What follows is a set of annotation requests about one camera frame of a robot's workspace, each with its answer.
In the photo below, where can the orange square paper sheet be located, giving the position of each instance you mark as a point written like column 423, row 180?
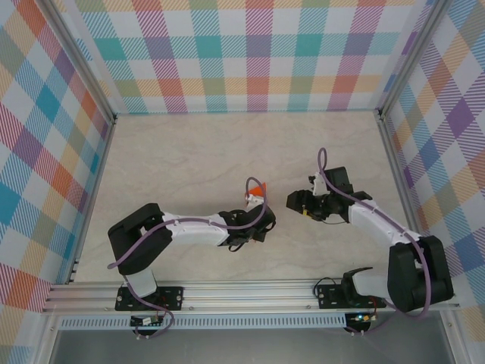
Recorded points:
column 259, row 189

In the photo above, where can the aluminium frame leg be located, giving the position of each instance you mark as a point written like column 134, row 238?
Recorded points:
column 46, row 341
column 454, row 341

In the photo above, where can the aluminium table side rail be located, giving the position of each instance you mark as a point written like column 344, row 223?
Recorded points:
column 398, row 170
column 99, row 170

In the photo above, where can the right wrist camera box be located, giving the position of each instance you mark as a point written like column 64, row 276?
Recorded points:
column 317, row 184

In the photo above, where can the aluminium mounting rail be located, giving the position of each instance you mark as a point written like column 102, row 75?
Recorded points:
column 246, row 295

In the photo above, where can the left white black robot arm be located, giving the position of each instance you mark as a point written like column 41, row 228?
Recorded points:
column 197, row 231

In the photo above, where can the grey metal panel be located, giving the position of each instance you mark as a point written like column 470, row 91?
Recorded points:
column 246, row 347

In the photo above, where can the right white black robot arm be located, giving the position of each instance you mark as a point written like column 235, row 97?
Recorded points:
column 405, row 273

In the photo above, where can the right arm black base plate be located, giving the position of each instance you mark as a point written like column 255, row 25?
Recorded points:
column 329, row 295

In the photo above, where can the aluminium frame post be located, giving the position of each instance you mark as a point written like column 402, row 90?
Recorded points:
column 81, row 57
column 409, row 57

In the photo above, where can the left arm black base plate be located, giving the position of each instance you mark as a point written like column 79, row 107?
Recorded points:
column 170, row 297

